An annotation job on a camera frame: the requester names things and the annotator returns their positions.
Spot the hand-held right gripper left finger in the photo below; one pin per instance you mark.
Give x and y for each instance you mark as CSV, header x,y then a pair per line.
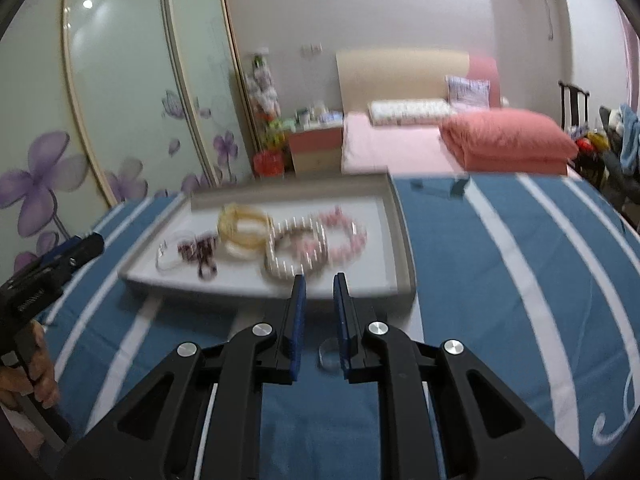
x,y
298,330

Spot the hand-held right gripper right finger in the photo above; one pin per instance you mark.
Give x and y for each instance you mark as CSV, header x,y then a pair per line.
x,y
341,330

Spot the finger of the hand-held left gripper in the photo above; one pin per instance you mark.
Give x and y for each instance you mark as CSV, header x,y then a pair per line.
x,y
57,252
82,252

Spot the small white pearl bead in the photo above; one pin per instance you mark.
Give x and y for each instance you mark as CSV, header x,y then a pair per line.
x,y
331,358

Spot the thin silver bangle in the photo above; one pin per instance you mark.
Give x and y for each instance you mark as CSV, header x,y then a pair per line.
x,y
165,260

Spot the grey cardboard tray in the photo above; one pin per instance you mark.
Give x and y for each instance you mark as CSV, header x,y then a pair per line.
x,y
375,240

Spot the cream bangle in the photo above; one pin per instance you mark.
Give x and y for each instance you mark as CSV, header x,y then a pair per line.
x,y
240,247

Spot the person's left hand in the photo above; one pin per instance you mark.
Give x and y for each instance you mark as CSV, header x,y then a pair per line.
x,y
45,370

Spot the blue striped tablecloth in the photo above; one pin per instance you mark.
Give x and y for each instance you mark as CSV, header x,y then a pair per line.
x,y
475,310

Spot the red basket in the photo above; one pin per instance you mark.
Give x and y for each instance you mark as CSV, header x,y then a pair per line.
x,y
269,164

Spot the flower print sliding wardrobe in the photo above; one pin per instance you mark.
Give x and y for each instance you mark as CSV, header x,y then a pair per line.
x,y
125,85

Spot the pink nightstand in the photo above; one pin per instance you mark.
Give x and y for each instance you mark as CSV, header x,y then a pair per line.
x,y
315,152

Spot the bed with cream headboard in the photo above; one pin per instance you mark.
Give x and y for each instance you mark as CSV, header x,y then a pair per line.
x,y
385,145

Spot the light blue cloth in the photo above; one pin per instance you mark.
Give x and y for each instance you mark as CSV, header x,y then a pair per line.
x,y
332,118

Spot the white mug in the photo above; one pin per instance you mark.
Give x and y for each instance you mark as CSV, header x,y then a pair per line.
x,y
304,117

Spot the tissue box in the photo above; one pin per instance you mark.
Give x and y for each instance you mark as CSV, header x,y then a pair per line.
x,y
320,108

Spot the white patterned pillow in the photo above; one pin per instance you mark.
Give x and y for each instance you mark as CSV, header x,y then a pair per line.
x,y
410,111

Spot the column of plush toys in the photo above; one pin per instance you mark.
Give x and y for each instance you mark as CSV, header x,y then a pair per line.
x,y
265,95

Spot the folded pink quilt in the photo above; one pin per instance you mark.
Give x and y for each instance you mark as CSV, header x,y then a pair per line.
x,y
505,140

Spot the purple pillow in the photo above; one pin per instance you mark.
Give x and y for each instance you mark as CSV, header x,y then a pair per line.
x,y
467,91

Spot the colourful toy balls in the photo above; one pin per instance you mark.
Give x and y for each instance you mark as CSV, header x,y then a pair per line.
x,y
590,142

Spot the dark wooden chair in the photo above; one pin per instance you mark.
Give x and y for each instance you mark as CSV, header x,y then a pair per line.
x,y
572,105

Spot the pink curtain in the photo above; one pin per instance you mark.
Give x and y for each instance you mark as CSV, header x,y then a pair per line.
x,y
631,55

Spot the wall switch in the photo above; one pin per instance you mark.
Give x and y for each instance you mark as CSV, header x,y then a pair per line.
x,y
312,50

